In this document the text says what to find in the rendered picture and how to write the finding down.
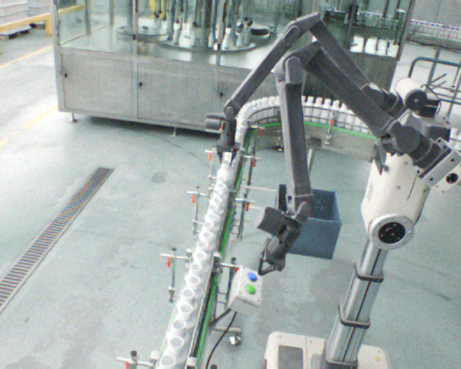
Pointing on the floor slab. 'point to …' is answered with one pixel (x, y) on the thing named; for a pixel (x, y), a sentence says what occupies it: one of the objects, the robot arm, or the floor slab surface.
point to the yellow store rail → (16, 27)
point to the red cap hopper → (445, 73)
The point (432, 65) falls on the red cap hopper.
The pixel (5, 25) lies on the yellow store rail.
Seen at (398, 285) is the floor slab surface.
